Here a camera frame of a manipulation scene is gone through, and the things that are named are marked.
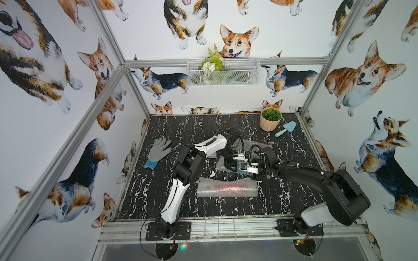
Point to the white wire wall basket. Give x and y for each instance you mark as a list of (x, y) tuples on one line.
[(238, 71)]

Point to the bubble wrap sheet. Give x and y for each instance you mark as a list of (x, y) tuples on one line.
[(248, 144), (209, 187)]

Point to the potted green plant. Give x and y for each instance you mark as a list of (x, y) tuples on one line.
[(269, 119)]

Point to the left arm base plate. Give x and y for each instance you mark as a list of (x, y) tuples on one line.
[(179, 231)]

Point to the artificial fern with flower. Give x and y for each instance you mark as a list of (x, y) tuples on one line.
[(213, 67)]

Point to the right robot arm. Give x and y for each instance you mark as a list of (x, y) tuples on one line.
[(343, 199)]

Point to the red wine bottle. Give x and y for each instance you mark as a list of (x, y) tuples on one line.
[(235, 189)]

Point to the grey work glove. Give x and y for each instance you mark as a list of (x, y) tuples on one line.
[(159, 150)]

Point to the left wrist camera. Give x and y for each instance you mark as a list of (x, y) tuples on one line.
[(240, 157)]

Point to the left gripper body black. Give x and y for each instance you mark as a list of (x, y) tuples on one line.
[(231, 160)]

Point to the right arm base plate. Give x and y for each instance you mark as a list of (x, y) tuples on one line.
[(297, 228)]

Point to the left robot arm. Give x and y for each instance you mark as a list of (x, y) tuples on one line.
[(190, 162)]

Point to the teal garden trowel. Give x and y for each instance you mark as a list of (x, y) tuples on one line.
[(289, 127)]

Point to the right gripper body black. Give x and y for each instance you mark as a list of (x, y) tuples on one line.
[(263, 169)]

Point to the aluminium front rail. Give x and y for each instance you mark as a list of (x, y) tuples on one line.
[(201, 230)]

